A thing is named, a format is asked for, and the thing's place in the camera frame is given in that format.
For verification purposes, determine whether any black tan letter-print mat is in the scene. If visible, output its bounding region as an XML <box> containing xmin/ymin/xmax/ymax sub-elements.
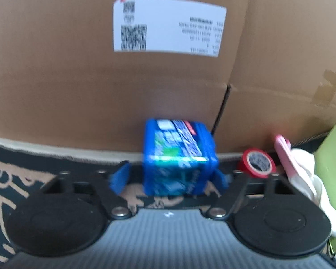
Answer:
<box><xmin>0</xmin><ymin>144</ymin><xmax>230</xmax><ymax>267</ymax></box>

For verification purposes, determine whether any large cardboard box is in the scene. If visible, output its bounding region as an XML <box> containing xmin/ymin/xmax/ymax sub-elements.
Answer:
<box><xmin>0</xmin><ymin>0</ymin><xmax>336</xmax><ymax>164</ymax></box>

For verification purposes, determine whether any white glove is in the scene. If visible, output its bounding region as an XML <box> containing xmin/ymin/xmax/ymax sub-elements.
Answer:
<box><xmin>290</xmin><ymin>148</ymin><xmax>336</xmax><ymax>237</ymax></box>

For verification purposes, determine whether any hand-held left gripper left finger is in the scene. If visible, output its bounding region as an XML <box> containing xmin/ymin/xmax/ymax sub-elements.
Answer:
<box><xmin>42</xmin><ymin>160</ymin><xmax>133</xmax><ymax>220</ymax></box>

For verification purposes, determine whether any blue box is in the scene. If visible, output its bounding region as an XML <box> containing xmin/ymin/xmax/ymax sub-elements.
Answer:
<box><xmin>144</xmin><ymin>119</ymin><xmax>219</xmax><ymax>197</ymax></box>

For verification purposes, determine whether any white shipping label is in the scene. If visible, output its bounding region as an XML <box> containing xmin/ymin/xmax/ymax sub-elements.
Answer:
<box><xmin>113</xmin><ymin>0</ymin><xmax>227</xmax><ymax>58</ymax></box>

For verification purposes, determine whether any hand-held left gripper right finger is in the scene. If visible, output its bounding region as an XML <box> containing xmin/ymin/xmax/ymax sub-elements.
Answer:
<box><xmin>204</xmin><ymin>169</ymin><xmax>297</xmax><ymax>219</ymax></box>

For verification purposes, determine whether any red tape roll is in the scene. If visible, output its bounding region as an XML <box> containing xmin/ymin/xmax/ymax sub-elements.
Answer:
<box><xmin>238</xmin><ymin>148</ymin><xmax>276</xmax><ymax>179</ymax></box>

